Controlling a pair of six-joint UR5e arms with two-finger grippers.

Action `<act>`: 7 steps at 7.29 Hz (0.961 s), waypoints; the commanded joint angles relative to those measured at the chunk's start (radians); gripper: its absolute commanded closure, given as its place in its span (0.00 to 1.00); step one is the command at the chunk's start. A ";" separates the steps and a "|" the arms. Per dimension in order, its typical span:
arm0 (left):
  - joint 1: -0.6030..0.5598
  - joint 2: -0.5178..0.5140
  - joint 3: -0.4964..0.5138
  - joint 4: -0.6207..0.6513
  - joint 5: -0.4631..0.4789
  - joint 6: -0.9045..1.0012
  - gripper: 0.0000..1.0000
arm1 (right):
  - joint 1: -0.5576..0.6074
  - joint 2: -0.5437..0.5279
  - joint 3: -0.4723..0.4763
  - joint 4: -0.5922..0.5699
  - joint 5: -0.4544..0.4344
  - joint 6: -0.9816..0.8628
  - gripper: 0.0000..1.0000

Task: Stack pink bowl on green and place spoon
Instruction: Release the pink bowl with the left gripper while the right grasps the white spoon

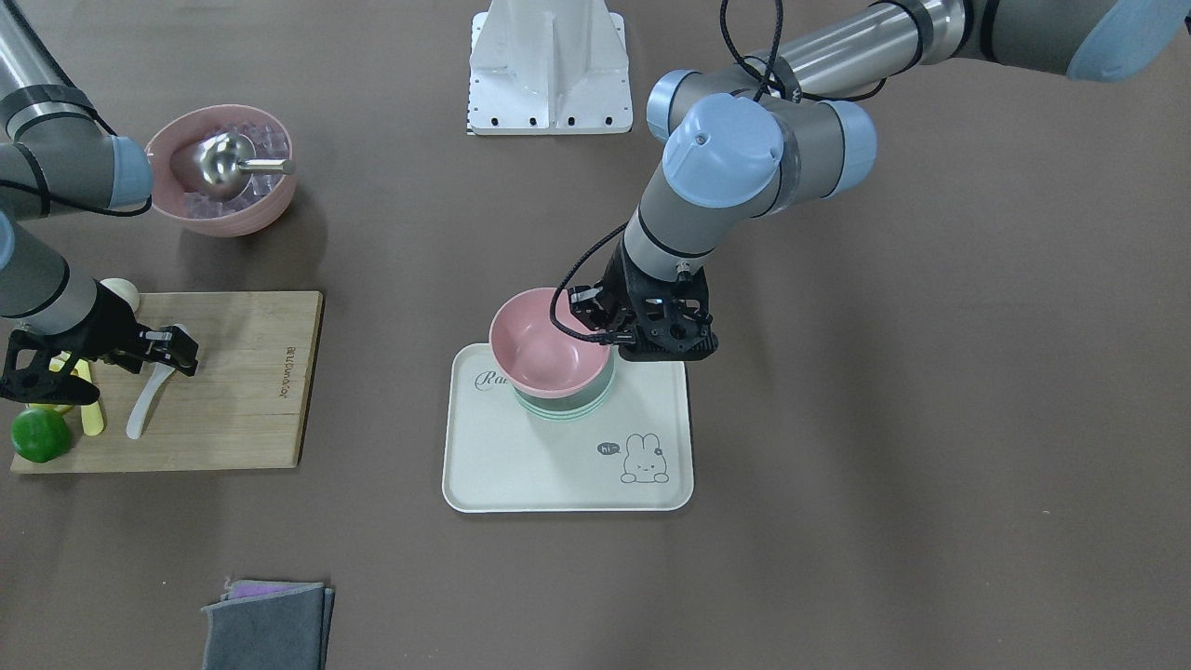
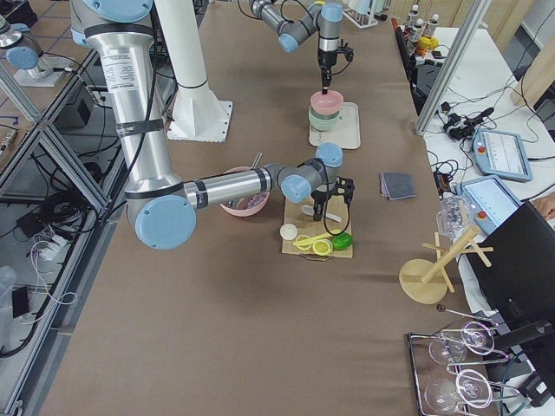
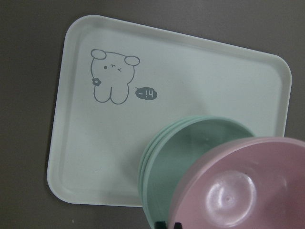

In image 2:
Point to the small pink bowl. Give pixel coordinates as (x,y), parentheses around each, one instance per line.
(328,103)

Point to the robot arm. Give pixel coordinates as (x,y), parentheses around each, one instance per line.
(320,17)
(155,73)

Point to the stacked green bowls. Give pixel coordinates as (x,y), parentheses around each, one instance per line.
(322,122)

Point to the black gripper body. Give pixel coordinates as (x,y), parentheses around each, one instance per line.
(326,58)
(319,198)

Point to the lemon slice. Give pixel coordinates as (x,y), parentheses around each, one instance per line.
(322,247)

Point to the wooden mug tree stand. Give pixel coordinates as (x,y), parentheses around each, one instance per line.
(428,282)

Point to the green lime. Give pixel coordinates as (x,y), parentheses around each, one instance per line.
(342,241)

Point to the aluminium frame post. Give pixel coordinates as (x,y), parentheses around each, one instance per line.
(456,52)

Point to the white rectangular tray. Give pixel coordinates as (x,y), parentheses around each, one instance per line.
(345,133)

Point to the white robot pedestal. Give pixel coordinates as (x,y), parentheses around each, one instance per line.
(198,114)

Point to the yellow plastic spoon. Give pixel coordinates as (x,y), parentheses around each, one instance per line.
(304,240)

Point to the wine glass rack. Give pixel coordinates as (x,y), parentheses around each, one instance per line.
(467,368)

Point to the black monitor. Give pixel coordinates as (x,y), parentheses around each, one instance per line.
(519,283)

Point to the white ceramic spoon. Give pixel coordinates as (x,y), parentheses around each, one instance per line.
(309,211)

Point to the wooden cutting board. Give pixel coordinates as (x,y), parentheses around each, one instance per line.
(306,226)

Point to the grey folded cloth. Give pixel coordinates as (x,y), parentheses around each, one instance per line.
(397,186)

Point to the large pink bowl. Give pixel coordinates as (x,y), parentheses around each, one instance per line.
(246,206)

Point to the blue teach pendant tablet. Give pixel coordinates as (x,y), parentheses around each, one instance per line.
(502,154)

